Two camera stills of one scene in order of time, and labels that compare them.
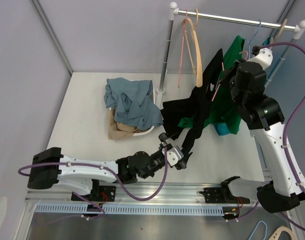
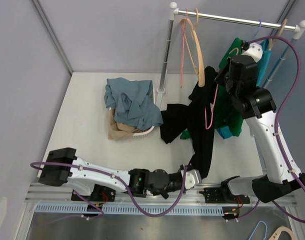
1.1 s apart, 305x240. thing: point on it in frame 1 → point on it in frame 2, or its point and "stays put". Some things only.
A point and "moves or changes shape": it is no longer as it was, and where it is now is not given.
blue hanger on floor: [266, 231] stays put
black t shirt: [187, 115] moves or changes shape
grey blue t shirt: [133, 102] stays put
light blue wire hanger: [260, 26] stays put
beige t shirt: [119, 131] stays put
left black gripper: [181, 163] → [181, 175]
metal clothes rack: [174, 11] stays put
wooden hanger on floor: [276, 234] stays put
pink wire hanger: [223, 69] moves or changes shape
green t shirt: [225, 110] → [185, 135]
